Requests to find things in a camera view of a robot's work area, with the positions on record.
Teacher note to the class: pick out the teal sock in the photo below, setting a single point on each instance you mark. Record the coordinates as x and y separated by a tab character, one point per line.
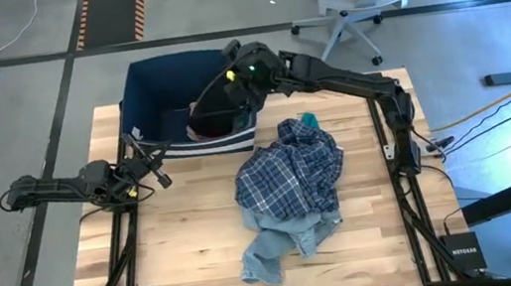
310	119

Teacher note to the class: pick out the navy white striped fabric bin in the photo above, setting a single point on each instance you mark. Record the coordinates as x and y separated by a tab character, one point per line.
163	91

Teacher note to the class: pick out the black metal table frame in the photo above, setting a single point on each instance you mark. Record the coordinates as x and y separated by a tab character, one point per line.
412	241

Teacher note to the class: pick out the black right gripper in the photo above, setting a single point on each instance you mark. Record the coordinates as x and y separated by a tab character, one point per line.
255	70

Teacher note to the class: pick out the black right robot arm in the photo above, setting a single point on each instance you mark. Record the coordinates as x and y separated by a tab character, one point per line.
357	83

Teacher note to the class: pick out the light blue denim jeans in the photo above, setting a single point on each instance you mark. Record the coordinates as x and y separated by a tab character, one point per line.
270	248

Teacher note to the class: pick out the black Netgear box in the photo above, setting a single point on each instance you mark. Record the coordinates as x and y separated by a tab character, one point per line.
463	251

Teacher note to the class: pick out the blue plaid shirt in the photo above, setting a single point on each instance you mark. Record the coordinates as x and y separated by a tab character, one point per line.
290	173

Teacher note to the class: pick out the black garment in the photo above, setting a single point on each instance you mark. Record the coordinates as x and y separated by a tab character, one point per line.
216	116

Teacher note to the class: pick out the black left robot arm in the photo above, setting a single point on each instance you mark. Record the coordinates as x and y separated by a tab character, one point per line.
61	188

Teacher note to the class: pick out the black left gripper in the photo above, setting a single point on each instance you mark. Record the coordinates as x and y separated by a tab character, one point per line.
132	173

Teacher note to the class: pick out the black hazard striped floor strip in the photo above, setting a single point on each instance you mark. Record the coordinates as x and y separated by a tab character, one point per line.
109	13

